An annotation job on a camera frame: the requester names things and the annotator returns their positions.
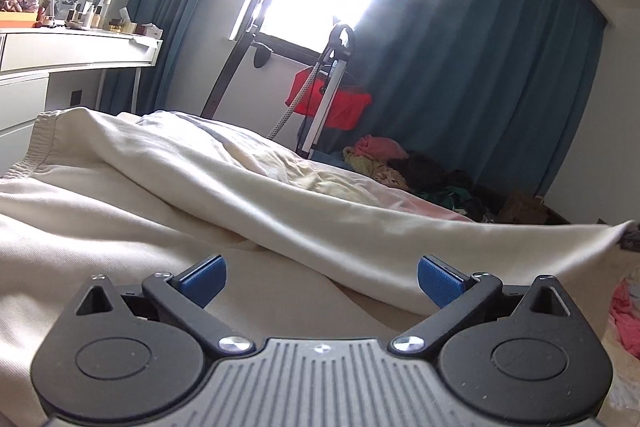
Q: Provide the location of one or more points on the pile of mixed clothes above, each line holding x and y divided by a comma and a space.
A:
420, 172

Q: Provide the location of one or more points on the white tissue box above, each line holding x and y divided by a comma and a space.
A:
151, 30

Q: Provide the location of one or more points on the black floor stand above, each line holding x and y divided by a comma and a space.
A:
235, 52

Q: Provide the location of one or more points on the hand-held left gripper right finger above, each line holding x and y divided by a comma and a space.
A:
439, 281

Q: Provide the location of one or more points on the row of cosmetic bottles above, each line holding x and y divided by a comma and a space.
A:
85, 12

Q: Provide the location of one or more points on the cream sweatpants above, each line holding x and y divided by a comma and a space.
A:
150, 207

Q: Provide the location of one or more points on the pink fleece garment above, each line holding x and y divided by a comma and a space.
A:
627, 312

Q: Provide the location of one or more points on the brown paper bag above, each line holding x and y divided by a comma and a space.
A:
525, 207

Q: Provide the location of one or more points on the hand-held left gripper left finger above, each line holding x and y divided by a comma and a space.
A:
205, 281

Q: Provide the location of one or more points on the garment steamer stand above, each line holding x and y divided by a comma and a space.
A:
332, 77

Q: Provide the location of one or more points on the gold cosmetic box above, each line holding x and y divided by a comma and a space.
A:
122, 26

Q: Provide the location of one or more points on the dark wall socket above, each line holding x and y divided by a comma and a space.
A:
76, 98

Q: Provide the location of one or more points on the dark bench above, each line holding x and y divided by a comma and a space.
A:
557, 217

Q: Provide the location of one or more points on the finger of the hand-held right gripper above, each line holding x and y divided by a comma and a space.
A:
632, 237

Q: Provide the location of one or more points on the pastel bed sheet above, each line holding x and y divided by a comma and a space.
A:
325, 177

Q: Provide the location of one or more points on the white dressing table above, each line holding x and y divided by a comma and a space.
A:
75, 52

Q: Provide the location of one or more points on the red hanging garment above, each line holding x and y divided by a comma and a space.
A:
350, 107

